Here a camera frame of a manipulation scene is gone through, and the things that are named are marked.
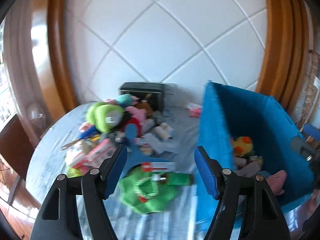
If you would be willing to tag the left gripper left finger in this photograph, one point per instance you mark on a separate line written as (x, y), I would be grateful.
(97, 185)

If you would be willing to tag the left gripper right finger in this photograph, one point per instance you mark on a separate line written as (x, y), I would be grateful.
(221, 184)

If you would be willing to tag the large pink white tissue pack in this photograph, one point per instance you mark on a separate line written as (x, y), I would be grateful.
(85, 153)

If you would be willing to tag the green plush hat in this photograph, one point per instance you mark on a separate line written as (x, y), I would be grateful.
(143, 194)

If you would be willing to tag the pink pig plush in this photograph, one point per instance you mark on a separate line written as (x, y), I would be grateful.
(276, 182)

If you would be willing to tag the yellow duck plush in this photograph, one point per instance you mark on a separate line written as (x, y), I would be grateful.
(242, 147)

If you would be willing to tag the brown medicine bottle green label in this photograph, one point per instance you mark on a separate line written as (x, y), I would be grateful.
(173, 179)

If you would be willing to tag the red white medicine box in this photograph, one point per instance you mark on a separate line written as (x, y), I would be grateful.
(158, 166)

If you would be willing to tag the blue plastic crate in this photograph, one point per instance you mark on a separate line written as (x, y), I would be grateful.
(229, 112)

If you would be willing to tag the lime green plush toy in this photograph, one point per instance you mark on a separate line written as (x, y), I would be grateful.
(104, 116)

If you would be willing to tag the white tube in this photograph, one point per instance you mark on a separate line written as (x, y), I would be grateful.
(163, 131)

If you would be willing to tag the small pink tissue packet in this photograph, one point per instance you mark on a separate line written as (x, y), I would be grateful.
(194, 110)

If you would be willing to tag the pink plush toy in box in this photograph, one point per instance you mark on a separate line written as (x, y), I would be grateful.
(140, 111)

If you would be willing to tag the dark wooden chair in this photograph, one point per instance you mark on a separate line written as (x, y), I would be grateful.
(16, 147)

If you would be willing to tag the black box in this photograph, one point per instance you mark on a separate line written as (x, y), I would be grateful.
(150, 91)

